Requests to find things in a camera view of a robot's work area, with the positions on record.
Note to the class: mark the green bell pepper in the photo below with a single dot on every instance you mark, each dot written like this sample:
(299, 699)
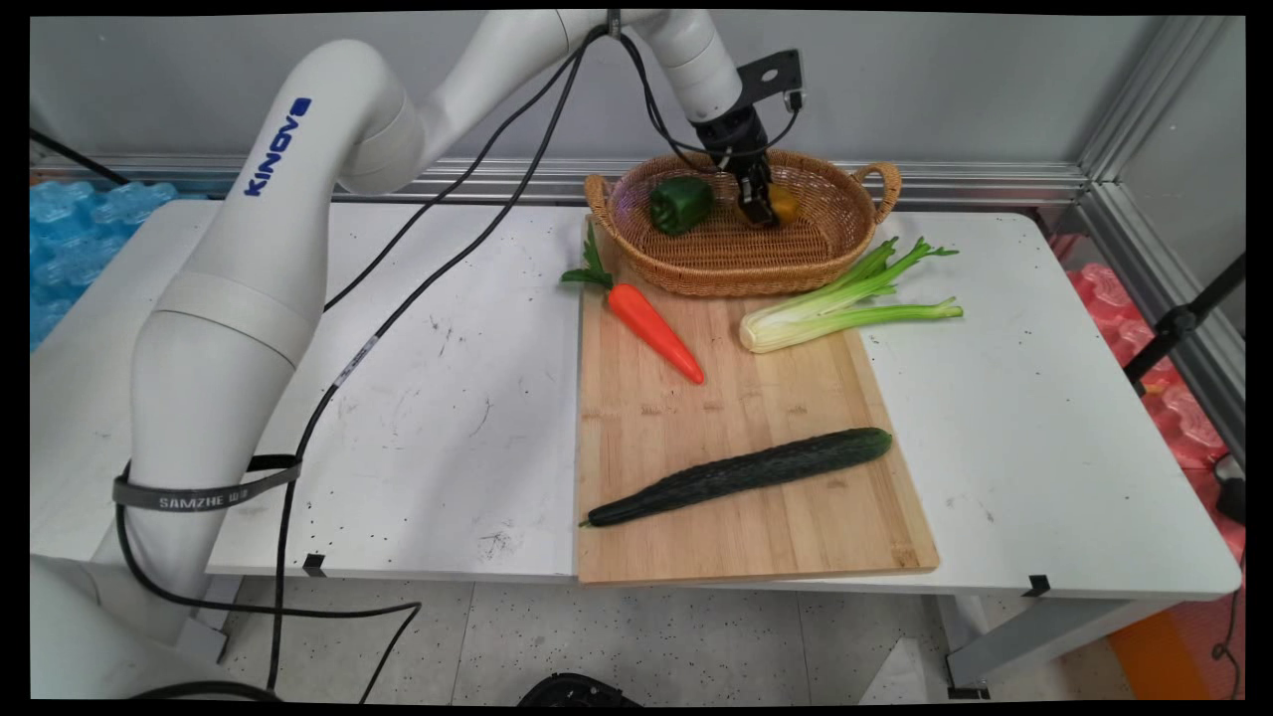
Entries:
(681, 204)

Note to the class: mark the thin black rod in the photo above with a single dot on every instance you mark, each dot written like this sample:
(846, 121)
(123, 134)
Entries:
(80, 157)

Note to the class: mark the black tripod stand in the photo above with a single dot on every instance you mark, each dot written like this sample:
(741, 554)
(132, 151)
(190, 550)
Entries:
(1179, 320)

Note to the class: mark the yellow-brown potato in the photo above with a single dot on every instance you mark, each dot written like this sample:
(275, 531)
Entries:
(786, 204)

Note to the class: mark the long aluminium frame rail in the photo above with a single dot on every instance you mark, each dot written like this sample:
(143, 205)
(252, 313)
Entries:
(995, 184)

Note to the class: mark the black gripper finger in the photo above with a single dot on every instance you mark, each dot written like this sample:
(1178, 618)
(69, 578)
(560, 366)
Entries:
(744, 194)
(764, 204)

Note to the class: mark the small black device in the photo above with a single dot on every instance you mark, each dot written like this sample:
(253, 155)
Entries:
(1233, 497)

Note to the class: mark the orange carrot with green leaves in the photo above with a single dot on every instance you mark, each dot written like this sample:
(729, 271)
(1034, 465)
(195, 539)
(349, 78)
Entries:
(651, 323)

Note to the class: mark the pink foam mat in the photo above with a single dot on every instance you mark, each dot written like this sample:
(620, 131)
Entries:
(1193, 428)

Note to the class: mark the white table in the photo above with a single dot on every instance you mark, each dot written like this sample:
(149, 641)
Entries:
(448, 398)

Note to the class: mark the black round floor object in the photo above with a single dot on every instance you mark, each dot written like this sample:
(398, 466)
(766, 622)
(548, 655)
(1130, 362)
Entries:
(577, 689)

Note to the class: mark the short aluminium frame rail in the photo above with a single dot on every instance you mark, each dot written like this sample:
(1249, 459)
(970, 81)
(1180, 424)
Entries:
(1144, 273)

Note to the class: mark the aluminium frame post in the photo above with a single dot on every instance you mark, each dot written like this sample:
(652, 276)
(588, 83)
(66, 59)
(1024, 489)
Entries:
(1154, 94)

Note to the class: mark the orange floor board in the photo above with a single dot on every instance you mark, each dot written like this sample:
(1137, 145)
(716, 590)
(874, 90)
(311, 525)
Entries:
(1154, 656)

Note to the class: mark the dark green cucumber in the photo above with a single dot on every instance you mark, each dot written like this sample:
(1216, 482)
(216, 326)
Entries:
(746, 472)

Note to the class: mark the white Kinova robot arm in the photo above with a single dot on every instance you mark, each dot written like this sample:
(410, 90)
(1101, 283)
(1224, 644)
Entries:
(229, 348)

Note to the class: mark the green celery bunch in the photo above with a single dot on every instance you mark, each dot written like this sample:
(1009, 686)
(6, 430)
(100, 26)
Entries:
(855, 313)

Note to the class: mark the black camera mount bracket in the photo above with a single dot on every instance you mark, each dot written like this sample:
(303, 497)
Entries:
(789, 72)

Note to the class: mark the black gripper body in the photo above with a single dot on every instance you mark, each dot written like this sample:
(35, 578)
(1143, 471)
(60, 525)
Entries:
(734, 139)

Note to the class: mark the bamboo cutting board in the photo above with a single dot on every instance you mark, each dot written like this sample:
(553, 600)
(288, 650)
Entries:
(756, 542)

